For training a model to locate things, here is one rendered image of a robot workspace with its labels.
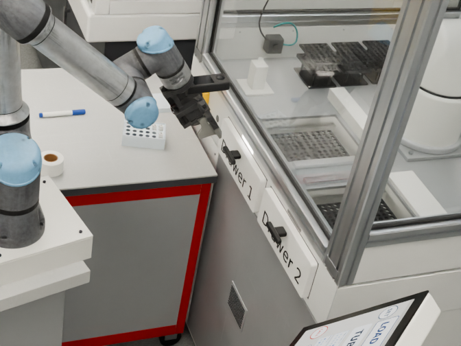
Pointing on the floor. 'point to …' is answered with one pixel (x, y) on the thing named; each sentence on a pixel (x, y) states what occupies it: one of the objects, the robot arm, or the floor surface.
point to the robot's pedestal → (38, 306)
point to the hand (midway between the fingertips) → (218, 128)
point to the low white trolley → (123, 211)
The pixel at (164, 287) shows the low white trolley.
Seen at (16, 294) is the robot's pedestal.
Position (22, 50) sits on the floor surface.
